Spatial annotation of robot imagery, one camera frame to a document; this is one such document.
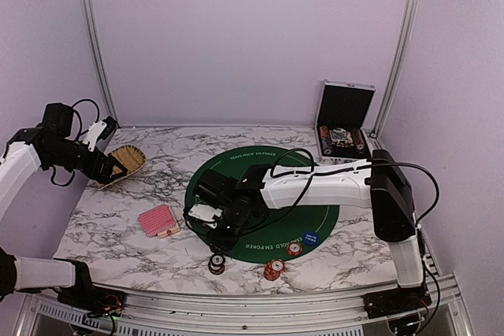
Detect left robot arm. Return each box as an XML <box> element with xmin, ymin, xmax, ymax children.
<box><xmin>1</xmin><ymin>102</ymin><xmax>128</xmax><ymax>311</ymax></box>

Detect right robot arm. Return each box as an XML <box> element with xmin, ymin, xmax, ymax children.
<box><xmin>183</xmin><ymin>150</ymin><xmax>425</xmax><ymax>311</ymax></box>

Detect blue small blind button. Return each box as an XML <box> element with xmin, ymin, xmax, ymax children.
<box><xmin>302</xmin><ymin>231</ymin><xmax>321</xmax><ymax>246</ymax></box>

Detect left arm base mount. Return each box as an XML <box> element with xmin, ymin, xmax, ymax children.
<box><xmin>57</xmin><ymin>287</ymin><xmax>126</xmax><ymax>314</ymax></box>

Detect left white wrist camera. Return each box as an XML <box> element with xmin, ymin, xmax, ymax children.
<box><xmin>80</xmin><ymin>116</ymin><xmax>118</xmax><ymax>152</ymax></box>

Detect right aluminium frame post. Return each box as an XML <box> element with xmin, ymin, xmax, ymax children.
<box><xmin>372</xmin><ymin>0</ymin><xmax>419</xmax><ymax>138</ymax></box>

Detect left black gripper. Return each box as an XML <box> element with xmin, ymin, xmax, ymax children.
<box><xmin>46</xmin><ymin>139</ymin><xmax>126</xmax><ymax>184</ymax></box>

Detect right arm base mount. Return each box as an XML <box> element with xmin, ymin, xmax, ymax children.
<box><xmin>363</xmin><ymin>287</ymin><xmax>432</xmax><ymax>319</ymax></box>

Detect black poker chip stack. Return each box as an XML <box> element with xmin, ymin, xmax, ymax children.
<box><xmin>208</xmin><ymin>253</ymin><xmax>225</xmax><ymax>275</ymax></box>

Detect aluminium poker chip case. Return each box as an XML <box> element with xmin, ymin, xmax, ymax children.
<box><xmin>315</xmin><ymin>79</ymin><xmax>375</xmax><ymax>161</ymax></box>

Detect red playing card deck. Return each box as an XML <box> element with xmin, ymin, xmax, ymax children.
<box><xmin>138</xmin><ymin>205</ymin><xmax>180</xmax><ymax>238</ymax></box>

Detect left aluminium frame post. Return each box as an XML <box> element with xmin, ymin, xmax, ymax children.
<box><xmin>81</xmin><ymin>0</ymin><xmax>119</xmax><ymax>121</ymax></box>

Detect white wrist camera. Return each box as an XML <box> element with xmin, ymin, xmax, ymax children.
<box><xmin>80</xmin><ymin>116</ymin><xmax>118</xmax><ymax>152</ymax></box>
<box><xmin>188</xmin><ymin>203</ymin><xmax>223</xmax><ymax>229</ymax></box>

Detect red poker chip stack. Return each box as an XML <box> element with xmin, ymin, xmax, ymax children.
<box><xmin>263</xmin><ymin>259</ymin><xmax>285</xmax><ymax>281</ymax></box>

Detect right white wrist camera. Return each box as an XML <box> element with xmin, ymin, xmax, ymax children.
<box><xmin>188</xmin><ymin>203</ymin><xmax>223</xmax><ymax>229</ymax></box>

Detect round green poker mat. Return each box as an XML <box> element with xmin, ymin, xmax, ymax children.
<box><xmin>184</xmin><ymin>146</ymin><xmax>339</xmax><ymax>264</ymax></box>

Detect woven bamboo tray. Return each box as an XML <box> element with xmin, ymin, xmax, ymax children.
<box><xmin>96</xmin><ymin>145</ymin><xmax>146</xmax><ymax>189</ymax></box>

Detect front aluminium rail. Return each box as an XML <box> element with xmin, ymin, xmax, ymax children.
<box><xmin>23</xmin><ymin>268</ymin><xmax>469</xmax><ymax>336</ymax></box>

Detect aluminium frame post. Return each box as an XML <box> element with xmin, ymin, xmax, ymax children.
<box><xmin>372</xmin><ymin>0</ymin><xmax>419</xmax><ymax>138</ymax></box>
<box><xmin>81</xmin><ymin>0</ymin><xmax>119</xmax><ymax>121</ymax></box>

